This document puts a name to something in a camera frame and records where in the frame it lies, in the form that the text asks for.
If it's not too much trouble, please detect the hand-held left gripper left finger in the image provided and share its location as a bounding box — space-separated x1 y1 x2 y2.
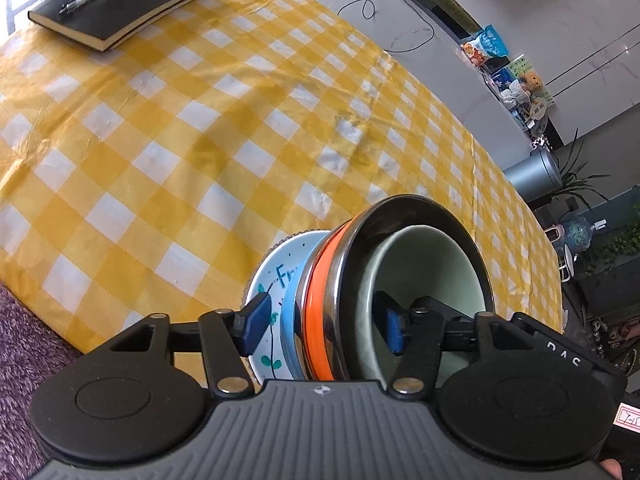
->
105 292 275 396

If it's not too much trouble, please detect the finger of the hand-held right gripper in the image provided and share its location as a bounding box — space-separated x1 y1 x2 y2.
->
411 296 478 322

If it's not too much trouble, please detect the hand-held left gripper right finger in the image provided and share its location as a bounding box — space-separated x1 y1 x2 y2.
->
372 291 523 396

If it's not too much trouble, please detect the blue steel bowl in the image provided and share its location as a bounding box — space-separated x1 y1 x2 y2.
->
279 232 331 381

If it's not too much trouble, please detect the green ceramic bowl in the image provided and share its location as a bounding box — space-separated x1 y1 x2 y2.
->
357 225 488 378

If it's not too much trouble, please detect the white fruit print plate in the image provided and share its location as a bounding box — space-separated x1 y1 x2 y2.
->
242 232 326 381

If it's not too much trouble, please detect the orange steel bowl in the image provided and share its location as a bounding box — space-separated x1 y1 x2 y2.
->
298 194 497 381

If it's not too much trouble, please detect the green pothos plant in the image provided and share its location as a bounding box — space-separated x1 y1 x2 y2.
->
582 220 640 276

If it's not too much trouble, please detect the blue water bottle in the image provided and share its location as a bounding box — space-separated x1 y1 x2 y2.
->
562 215 608 251

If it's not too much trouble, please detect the grey blue trash can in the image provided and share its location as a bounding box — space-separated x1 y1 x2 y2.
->
502 150 561 206

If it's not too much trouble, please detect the potted snake plant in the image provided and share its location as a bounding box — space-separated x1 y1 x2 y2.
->
542 127 611 211

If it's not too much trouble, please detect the yellow checked tablecloth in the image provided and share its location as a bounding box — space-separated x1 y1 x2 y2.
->
0 0 566 356

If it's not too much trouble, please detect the white marble tv console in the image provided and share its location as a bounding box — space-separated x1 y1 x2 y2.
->
280 0 553 153

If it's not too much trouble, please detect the purple rug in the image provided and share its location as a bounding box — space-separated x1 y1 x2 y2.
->
0 285 83 480

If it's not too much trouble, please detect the brown teddy bear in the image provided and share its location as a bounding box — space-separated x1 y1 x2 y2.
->
520 71 545 96

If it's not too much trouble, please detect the green painting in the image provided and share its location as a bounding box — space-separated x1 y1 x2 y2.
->
492 55 556 106

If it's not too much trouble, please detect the blue snack bag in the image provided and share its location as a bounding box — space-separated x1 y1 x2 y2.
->
460 25 510 68

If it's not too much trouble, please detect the black notebook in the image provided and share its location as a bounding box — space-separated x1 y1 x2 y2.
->
27 0 218 53

